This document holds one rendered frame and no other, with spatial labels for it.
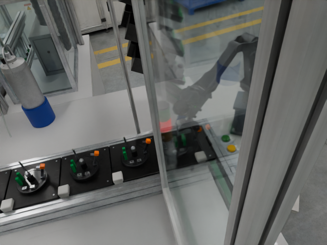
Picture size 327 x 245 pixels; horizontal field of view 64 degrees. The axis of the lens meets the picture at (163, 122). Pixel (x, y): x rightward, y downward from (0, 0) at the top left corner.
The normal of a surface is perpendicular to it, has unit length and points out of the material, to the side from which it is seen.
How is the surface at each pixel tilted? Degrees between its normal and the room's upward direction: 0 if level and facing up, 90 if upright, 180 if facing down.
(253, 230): 90
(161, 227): 0
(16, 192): 0
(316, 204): 0
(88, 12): 90
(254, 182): 90
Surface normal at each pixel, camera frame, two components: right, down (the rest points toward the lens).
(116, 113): -0.09, -0.73
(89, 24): 0.39, 0.61
